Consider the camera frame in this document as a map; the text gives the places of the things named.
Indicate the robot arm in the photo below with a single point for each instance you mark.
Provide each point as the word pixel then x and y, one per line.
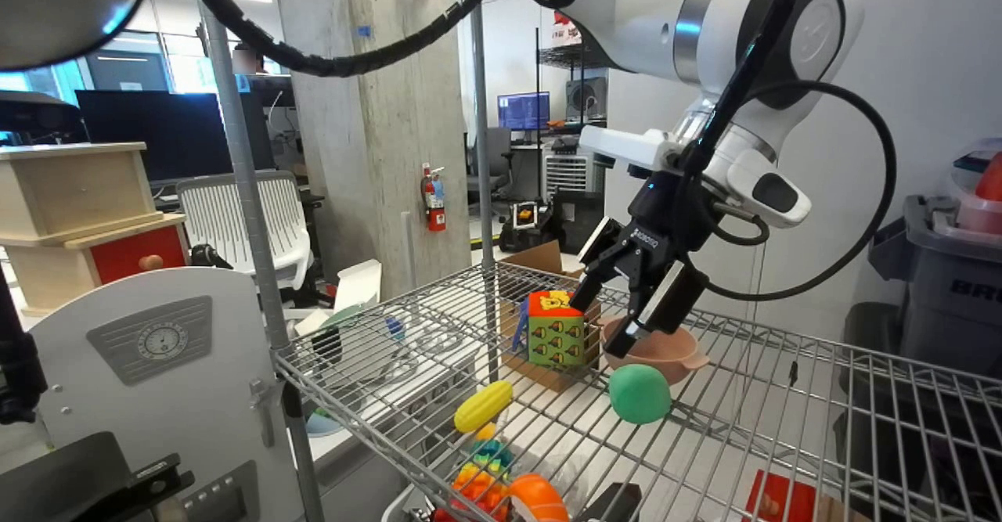
pixel 665 5

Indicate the black block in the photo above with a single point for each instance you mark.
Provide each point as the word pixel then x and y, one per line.
pixel 614 504

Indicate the clear plastic container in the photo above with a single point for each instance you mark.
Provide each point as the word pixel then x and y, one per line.
pixel 974 193

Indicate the green round plushie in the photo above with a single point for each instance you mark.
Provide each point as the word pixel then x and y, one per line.
pixel 640 394

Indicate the white toy kitchen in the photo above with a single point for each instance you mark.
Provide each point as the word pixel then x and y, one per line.
pixel 156 397

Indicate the black and yellow machine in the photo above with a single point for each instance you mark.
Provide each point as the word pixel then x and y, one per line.
pixel 528 224

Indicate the wooden cabinet with red drawer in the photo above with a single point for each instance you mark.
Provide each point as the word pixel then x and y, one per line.
pixel 74 209

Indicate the monitor with blue screen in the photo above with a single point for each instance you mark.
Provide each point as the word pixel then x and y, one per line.
pixel 523 110

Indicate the orange round toy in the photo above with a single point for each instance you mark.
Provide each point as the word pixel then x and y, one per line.
pixel 538 500

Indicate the row of black monitors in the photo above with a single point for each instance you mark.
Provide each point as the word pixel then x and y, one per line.
pixel 172 134

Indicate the pink bowl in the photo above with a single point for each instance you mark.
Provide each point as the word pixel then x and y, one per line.
pixel 665 354

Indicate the grey trash bin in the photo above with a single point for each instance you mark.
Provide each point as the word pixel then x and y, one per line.
pixel 951 295

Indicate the white mesh chair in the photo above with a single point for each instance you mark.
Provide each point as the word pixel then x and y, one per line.
pixel 235 224

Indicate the yellow plushie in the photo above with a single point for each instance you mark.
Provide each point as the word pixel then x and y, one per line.
pixel 483 406

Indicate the red fire extinguisher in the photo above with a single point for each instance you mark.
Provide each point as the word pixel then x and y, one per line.
pixel 434 205

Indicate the black bracket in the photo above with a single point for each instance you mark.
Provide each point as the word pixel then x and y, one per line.
pixel 78 483

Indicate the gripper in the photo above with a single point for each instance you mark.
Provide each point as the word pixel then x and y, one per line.
pixel 665 221

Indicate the white box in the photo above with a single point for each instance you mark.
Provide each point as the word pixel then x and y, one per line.
pixel 358 283

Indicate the green and orange toy cube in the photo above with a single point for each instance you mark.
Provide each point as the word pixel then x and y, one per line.
pixel 554 334

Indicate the rainbow pop toy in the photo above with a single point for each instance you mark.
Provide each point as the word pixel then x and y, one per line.
pixel 484 471

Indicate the person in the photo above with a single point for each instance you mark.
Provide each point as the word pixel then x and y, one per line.
pixel 249 60

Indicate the black mount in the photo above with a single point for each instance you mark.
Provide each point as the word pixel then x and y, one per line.
pixel 17 365

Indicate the cardboard box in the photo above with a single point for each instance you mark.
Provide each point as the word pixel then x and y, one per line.
pixel 540 260

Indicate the red flat block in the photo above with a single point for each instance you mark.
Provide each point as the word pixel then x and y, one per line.
pixel 779 498

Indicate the grey office chair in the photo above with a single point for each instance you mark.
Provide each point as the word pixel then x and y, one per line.
pixel 491 158

